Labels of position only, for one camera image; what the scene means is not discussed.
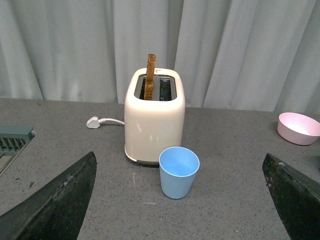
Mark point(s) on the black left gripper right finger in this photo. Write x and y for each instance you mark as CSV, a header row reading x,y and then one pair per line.
x,y
296,198

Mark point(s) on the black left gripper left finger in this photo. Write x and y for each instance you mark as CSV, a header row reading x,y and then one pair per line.
x,y
57,210

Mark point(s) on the light blue plastic cup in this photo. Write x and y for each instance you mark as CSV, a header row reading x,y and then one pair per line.
x,y
178,167

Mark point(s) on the pink plastic bowl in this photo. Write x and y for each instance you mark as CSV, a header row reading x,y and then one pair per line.
x,y
298,129

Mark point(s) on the green dish rack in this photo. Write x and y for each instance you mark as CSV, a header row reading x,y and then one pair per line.
x,y
13,140

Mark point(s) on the white two-slot toaster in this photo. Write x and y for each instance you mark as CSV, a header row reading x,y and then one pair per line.
x,y
152,126

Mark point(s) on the grey-white curtain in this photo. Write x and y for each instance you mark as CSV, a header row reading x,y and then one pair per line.
x,y
230,54

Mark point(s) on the brown toast slice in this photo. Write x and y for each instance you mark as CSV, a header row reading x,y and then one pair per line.
x,y
149,80

